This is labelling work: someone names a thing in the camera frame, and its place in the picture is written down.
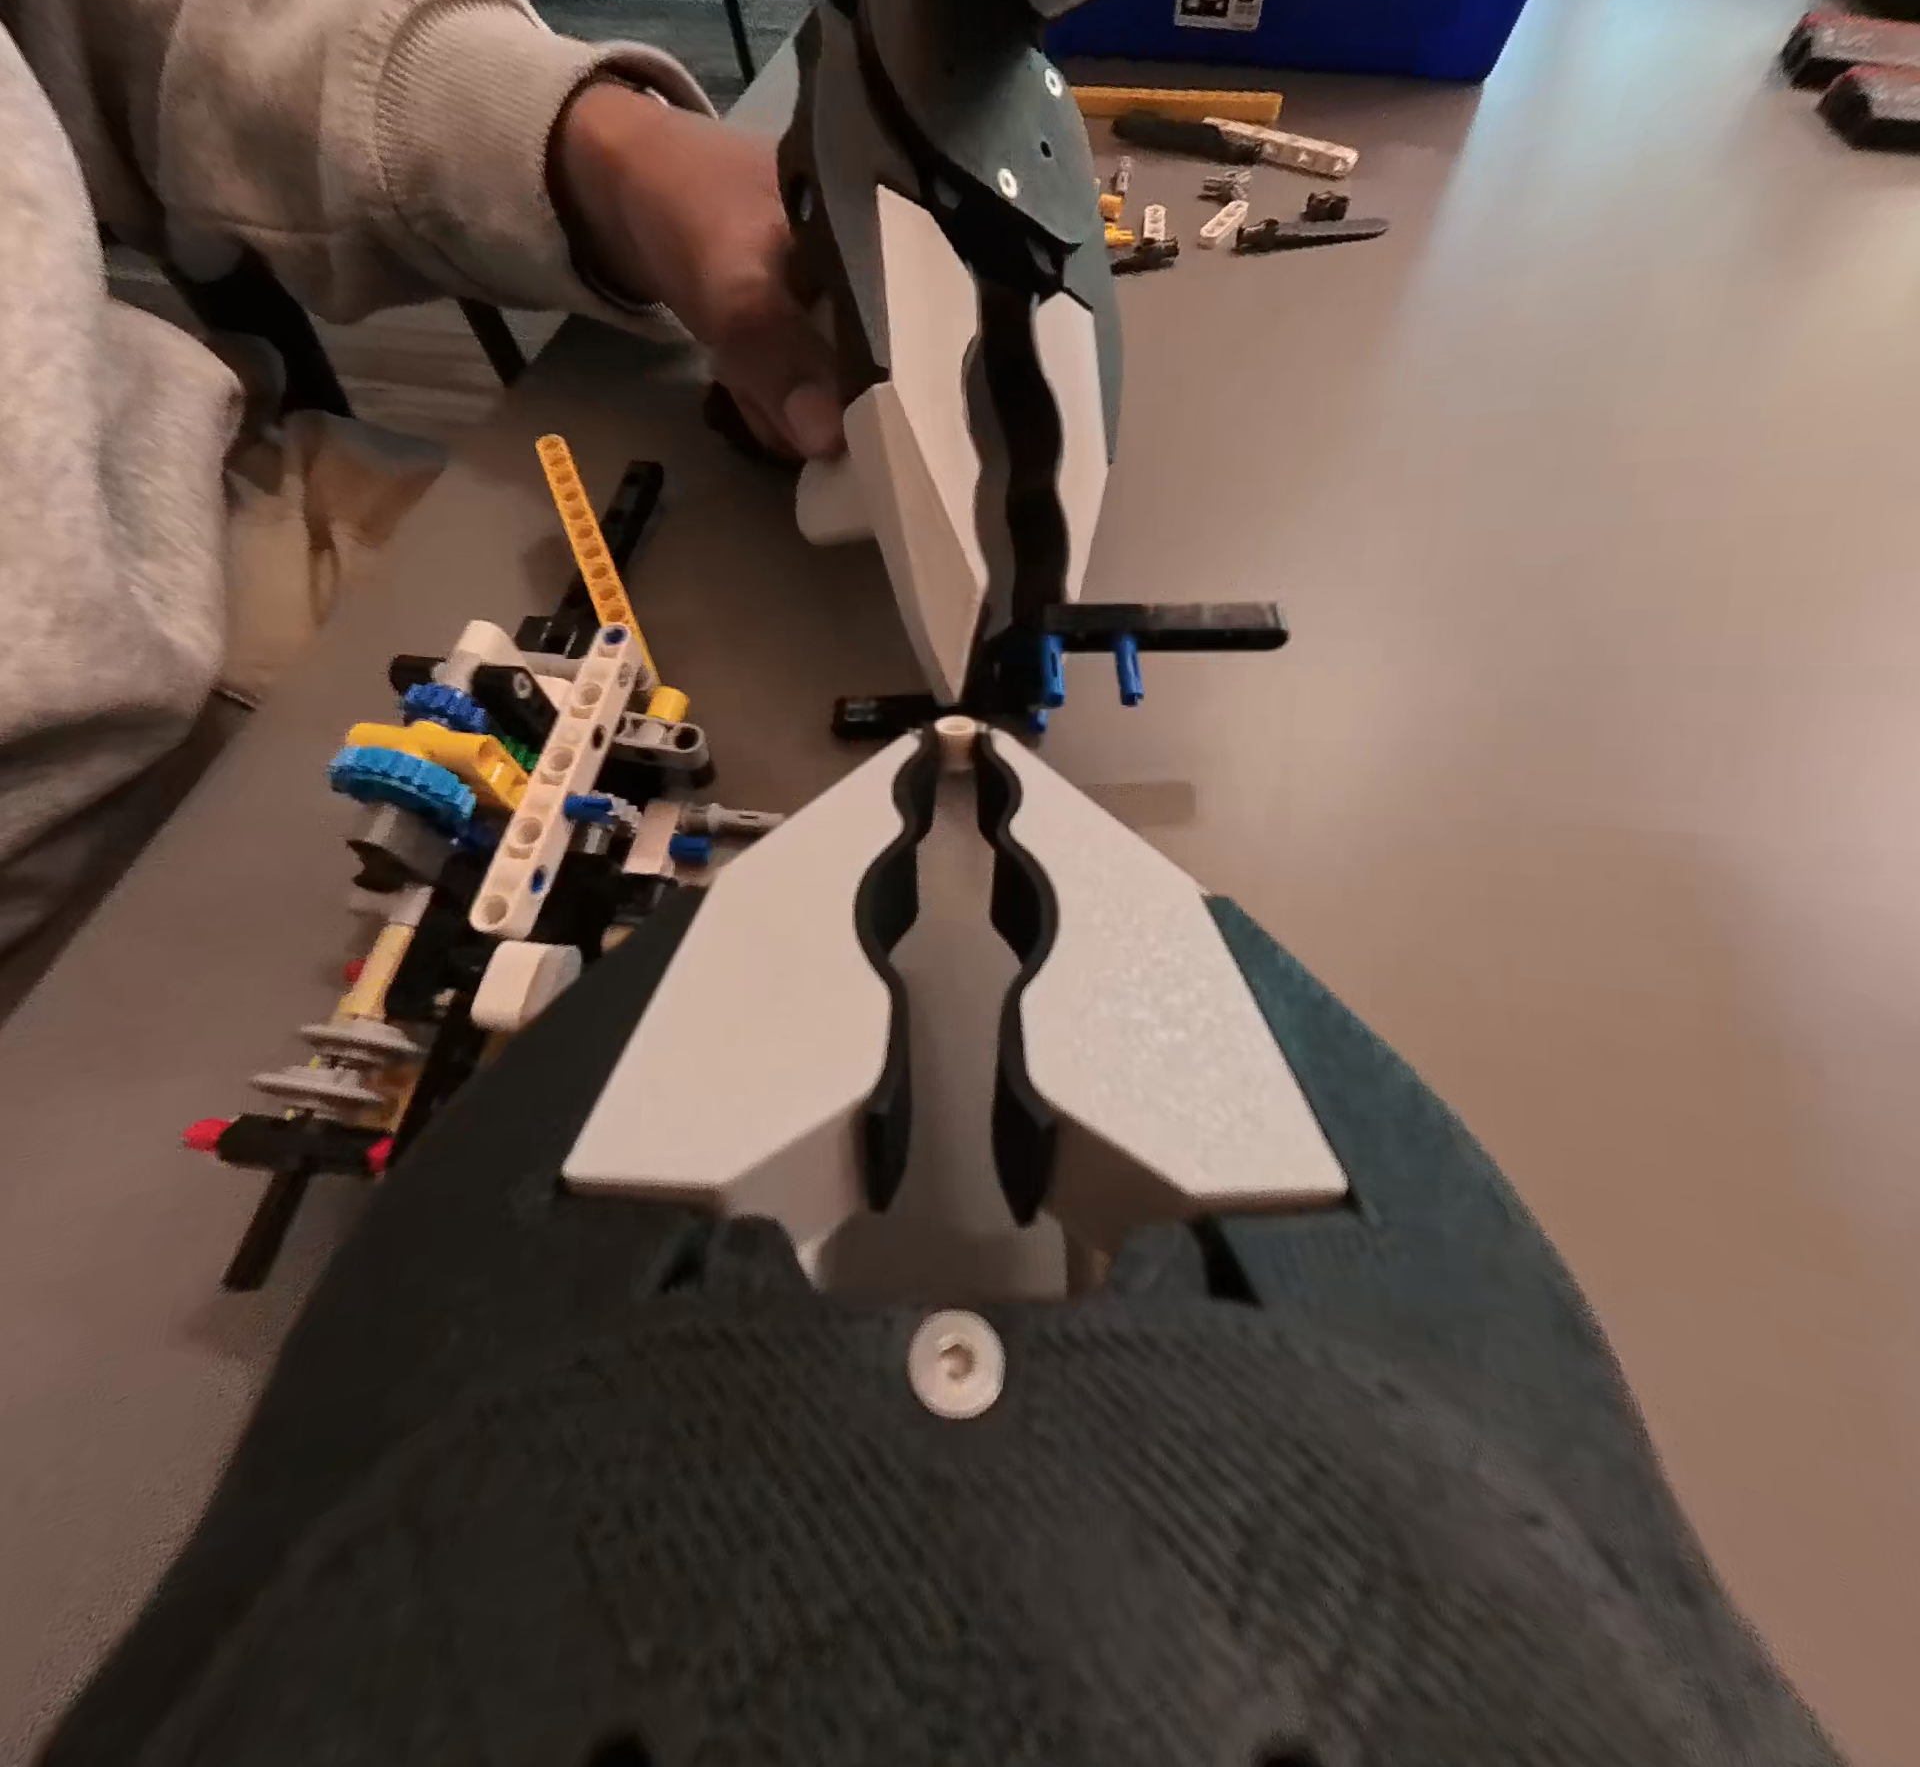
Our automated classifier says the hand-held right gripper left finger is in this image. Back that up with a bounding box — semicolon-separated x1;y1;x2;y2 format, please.
561;730;923;1282

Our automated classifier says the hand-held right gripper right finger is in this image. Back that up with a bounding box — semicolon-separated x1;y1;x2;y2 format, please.
978;730;1349;1292

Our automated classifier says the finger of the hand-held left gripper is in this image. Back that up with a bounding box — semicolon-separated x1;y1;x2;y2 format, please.
996;291;1116;666
793;187;1051;708

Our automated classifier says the long black lego beam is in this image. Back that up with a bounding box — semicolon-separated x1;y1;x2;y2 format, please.
974;602;1292;738

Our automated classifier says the person's left forearm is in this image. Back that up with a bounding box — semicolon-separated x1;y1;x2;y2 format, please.
0;0;720;333

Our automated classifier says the cluster of tiny lego parts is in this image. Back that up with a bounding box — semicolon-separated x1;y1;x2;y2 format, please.
1097;155;1352;281

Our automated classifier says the black lego blade piece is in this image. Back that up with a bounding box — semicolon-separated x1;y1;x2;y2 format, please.
1234;215;1391;259

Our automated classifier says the partly built lego model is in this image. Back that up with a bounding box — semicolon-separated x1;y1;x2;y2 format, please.
181;432;788;1292

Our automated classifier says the long white lego beam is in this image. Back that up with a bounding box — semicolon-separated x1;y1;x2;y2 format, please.
1203;119;1362;179

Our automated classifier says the person's left hand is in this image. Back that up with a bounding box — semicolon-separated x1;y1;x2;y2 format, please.
551;83;888;462

